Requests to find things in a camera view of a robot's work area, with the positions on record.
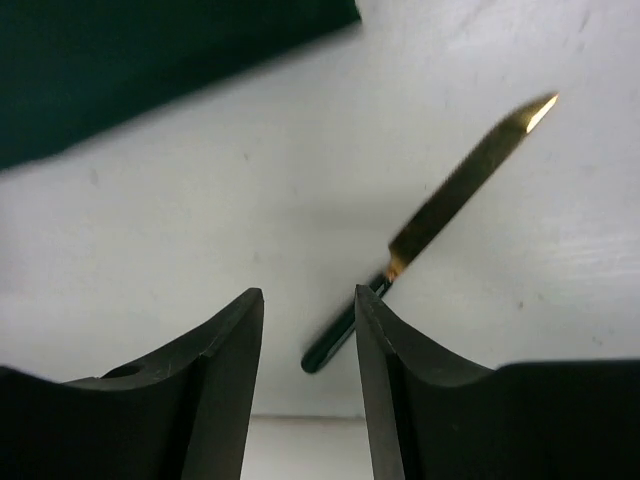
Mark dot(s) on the dark green cloth napkin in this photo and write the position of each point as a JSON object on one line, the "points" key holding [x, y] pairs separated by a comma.
{"points": [[73, 69]]}

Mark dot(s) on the gold knife green handle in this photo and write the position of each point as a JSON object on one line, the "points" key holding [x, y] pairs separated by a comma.
{"points": [[459, 187]]}

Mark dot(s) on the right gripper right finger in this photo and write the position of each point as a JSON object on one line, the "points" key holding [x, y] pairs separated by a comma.
{"points": [[432, 414]]}

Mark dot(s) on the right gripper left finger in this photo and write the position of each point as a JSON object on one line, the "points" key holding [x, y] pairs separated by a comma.
{"points": [[180, 412]]}

